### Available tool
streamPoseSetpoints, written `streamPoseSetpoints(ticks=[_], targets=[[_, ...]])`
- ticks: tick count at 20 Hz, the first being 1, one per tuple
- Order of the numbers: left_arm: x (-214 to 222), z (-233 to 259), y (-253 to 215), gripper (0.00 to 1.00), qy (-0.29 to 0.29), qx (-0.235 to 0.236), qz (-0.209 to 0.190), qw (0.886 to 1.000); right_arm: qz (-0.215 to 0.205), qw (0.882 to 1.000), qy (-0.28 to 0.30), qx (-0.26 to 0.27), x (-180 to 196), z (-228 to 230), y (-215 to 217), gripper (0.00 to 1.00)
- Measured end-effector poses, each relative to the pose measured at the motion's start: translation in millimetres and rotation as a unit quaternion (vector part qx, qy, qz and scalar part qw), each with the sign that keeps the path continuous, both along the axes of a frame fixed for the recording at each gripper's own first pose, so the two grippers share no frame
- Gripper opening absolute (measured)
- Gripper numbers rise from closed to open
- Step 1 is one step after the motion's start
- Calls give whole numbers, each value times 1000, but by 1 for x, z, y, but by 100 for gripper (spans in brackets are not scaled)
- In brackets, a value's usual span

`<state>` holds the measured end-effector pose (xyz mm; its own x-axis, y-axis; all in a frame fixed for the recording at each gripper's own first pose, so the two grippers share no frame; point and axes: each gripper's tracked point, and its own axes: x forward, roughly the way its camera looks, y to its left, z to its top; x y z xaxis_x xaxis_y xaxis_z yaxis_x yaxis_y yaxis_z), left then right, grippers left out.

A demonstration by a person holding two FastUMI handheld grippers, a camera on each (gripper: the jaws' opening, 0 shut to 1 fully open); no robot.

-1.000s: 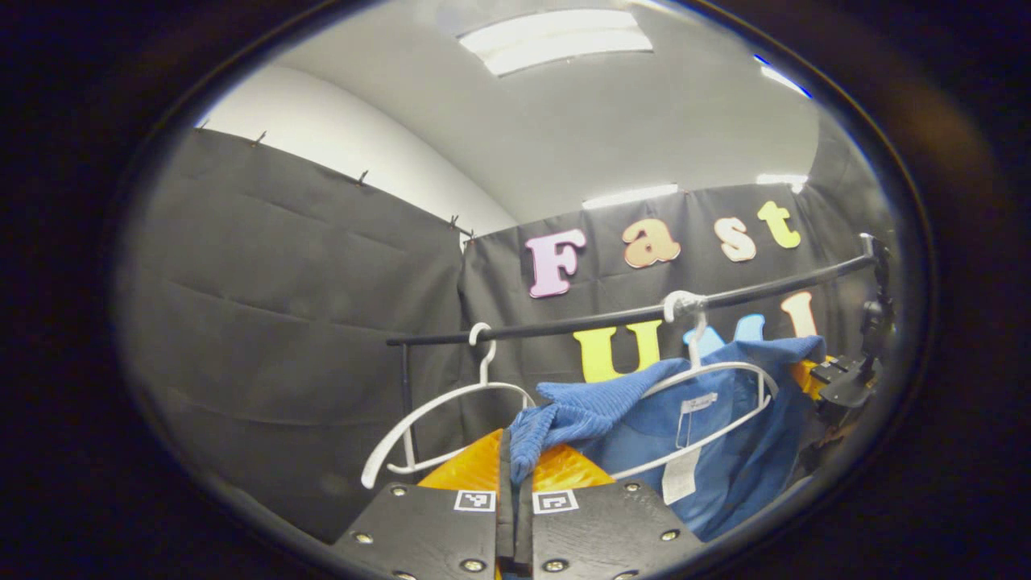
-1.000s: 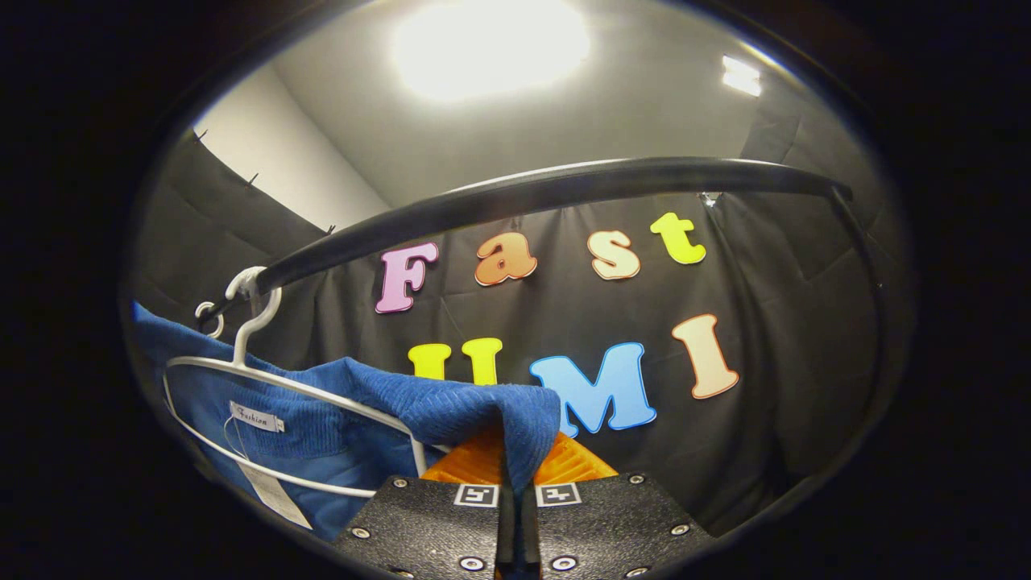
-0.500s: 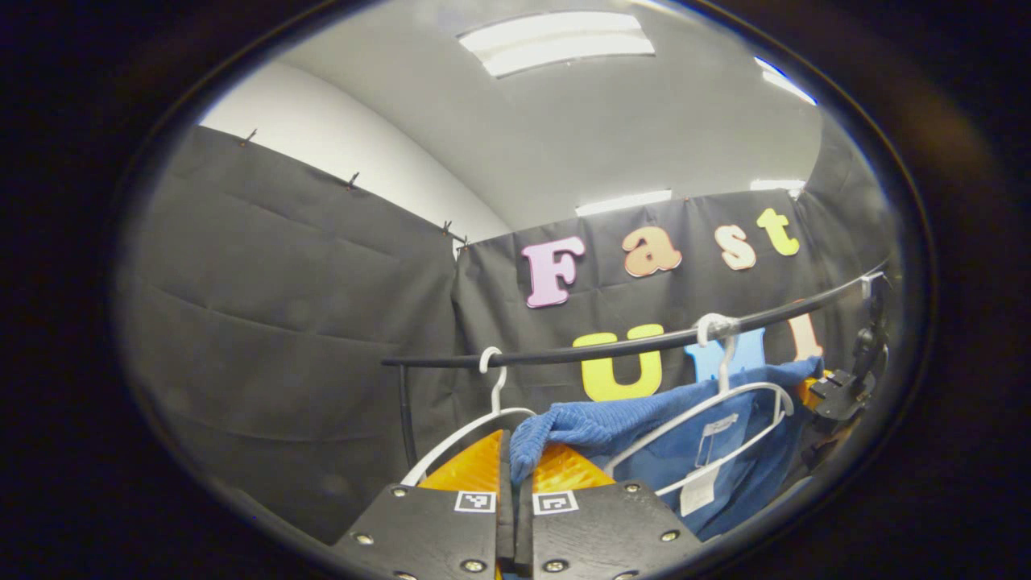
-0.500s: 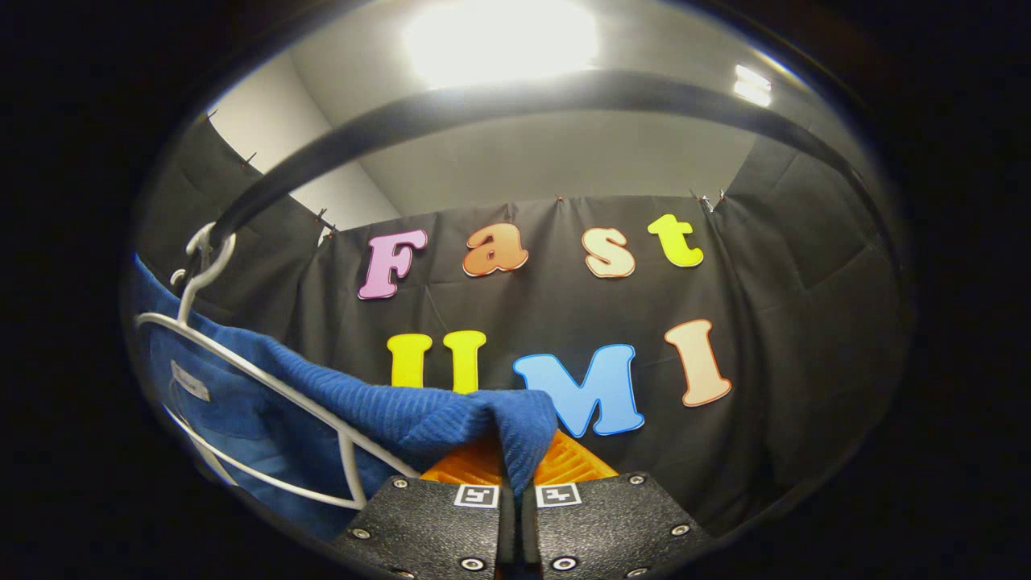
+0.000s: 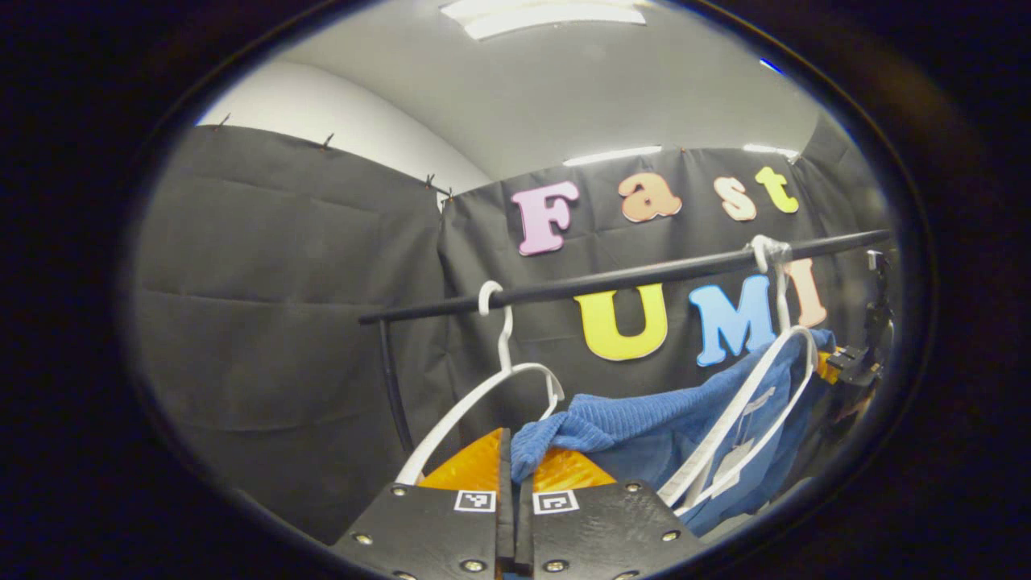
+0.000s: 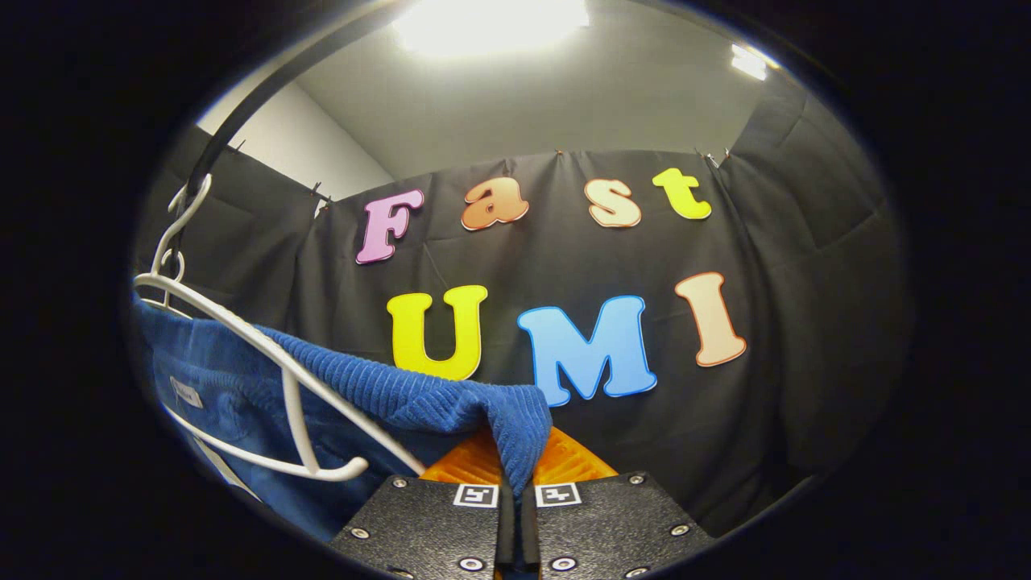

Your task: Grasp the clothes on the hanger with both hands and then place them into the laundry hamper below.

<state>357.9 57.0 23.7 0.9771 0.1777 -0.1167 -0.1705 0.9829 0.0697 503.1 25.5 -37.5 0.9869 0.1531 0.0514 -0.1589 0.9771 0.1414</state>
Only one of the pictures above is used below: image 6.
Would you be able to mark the white plastic clothes hanger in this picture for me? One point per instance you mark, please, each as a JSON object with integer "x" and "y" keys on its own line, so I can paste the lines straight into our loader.
{"x": 296, "y": 419}

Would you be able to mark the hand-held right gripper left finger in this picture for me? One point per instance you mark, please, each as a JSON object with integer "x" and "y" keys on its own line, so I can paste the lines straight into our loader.
{"x": 427, "y": 524}

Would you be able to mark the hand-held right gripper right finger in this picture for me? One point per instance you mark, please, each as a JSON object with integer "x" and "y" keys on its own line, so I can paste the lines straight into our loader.
{"x": 612, "y": 524}

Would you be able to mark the large rectangular ceiling light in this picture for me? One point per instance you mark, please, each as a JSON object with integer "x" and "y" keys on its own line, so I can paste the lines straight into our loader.
{"x": 491, "y": 24}

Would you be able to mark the ceiling light panel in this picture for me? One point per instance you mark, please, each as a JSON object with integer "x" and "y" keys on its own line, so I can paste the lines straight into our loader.
{"x": 749, "y": 63}

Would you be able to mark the black metal clothes rack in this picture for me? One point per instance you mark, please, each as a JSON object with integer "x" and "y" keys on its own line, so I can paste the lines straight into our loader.
{"x": 242, "y": 107}

